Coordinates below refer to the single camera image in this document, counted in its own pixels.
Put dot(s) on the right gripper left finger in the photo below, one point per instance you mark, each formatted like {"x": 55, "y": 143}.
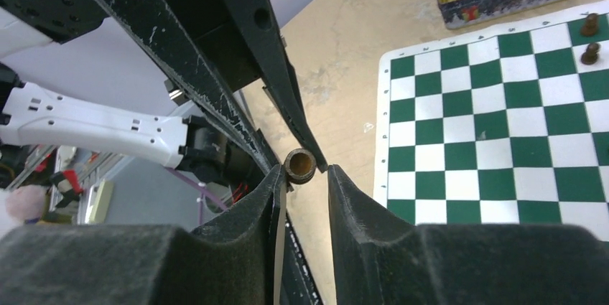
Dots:
{"x": 236, "y": 258}

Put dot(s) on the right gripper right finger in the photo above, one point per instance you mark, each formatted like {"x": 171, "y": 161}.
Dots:
{"x": 379, "y": 258}

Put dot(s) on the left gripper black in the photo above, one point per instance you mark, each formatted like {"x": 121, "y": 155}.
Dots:
{"x": 206, "y": 47}

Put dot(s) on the brown chess rook eleventh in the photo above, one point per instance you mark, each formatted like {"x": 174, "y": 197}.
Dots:
{"x": 590, "y": 25}

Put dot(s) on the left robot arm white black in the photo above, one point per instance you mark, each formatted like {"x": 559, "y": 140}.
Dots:
{"x": 32, "y": 115}

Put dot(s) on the green white chess mat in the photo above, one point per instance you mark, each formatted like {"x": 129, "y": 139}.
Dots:
{"x": 500, "y": 125}

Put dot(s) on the brown piece in tin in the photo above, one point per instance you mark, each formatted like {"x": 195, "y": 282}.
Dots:
{"x": 300, "y": 166}

